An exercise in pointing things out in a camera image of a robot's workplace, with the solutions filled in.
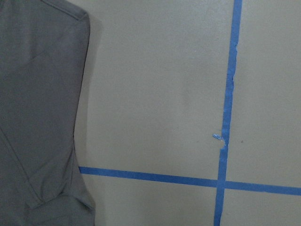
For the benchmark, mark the brown t-shirt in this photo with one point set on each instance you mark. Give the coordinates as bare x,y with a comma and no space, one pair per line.
43,50

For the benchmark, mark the blue tape line crosswise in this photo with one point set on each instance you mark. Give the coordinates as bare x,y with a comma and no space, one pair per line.
191,181

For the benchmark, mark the blue tape line lengthwise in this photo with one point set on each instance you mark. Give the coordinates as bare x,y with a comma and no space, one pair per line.
227,110

